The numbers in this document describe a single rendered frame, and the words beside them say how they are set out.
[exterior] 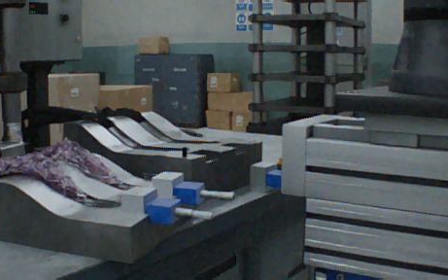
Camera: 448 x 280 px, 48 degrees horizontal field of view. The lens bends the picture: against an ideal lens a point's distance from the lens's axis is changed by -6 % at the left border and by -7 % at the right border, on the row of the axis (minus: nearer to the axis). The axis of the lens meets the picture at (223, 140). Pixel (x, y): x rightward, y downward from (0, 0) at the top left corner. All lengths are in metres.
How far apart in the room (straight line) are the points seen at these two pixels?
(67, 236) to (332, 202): 0.37
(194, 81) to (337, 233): 7.37
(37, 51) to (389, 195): 1.39
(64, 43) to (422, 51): 1.45
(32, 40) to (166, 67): 6.52
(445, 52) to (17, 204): 0.62
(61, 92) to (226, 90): 3.53
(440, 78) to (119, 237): 0.46
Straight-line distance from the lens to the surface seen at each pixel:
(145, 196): 0.77
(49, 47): 1.84
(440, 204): 0.62
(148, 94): 6.22
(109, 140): 1.17
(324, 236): 0.68
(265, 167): 1.10
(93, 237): 0.76
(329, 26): 4.93
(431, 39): 0.61
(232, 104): 7.83
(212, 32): 8.42
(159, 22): 8.98
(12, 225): 0.84
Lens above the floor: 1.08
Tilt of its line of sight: 9 degrees down
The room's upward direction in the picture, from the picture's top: straight up
